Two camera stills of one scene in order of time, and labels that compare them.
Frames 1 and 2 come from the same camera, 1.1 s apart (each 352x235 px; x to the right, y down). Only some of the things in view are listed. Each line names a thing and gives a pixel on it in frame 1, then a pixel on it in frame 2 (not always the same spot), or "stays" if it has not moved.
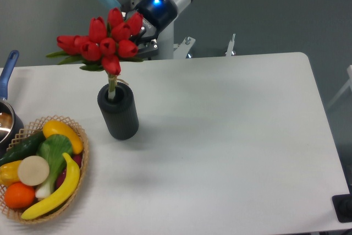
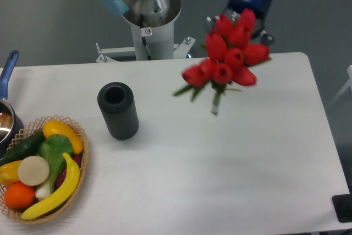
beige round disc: x=33 y=170 stays
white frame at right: x=348 y=85 stays
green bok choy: x=51 y=148 stays
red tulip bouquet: x=106 y=44 to x=230 y=54
